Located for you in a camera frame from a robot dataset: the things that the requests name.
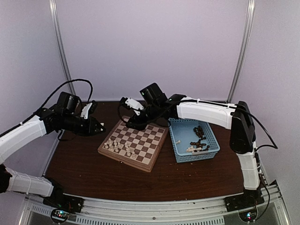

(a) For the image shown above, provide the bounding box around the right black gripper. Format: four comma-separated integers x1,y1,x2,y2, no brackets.
126,103,161,131

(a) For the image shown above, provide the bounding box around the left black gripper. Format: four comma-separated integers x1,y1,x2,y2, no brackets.
62,113,105,136

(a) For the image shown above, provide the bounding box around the right black cable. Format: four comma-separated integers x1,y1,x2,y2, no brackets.
236,105,279,150

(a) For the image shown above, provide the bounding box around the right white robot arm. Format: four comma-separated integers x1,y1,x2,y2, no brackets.
120,83,260,207

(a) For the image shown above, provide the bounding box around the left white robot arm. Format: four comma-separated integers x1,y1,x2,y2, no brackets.
0,92,105,208

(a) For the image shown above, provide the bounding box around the light blue plastic basket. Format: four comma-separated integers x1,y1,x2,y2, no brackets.
169,119,220,163

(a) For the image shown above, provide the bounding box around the black cable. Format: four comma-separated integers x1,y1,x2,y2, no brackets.
0,79,94,139
236,105,279,150

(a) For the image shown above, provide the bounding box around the wooden folding chess board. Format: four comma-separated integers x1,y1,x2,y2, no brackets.
98,116,169,173

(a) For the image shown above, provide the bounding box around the front aluminium rail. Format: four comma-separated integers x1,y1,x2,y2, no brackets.
17,185,292,225

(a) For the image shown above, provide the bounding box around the left black cable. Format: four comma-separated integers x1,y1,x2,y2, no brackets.
0,79,94,139

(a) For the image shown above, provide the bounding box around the white chess pieces pile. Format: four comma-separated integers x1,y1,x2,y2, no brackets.
175,140,202,154

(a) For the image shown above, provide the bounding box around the aluminium frame post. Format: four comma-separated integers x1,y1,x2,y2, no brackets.
227,0,255,103
49,0,72,81

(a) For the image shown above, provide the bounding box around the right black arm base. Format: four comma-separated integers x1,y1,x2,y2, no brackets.
224,189,264,212

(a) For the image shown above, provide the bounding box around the white queen chess piece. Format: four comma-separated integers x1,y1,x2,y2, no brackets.
126,147,131,157

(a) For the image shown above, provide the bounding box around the left aluminium frame post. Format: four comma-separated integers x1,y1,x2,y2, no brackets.
49,0,72,81

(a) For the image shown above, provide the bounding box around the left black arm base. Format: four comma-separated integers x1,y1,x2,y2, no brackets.
42,178,84,213

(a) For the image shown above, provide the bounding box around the dark chess pieces pile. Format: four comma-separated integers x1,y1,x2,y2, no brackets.
190,126,210,152

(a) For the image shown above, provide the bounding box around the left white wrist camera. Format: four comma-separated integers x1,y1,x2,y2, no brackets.
80,100,98,120

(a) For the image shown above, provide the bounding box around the right aluminium frame post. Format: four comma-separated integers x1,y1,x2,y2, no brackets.
227,0,255,103

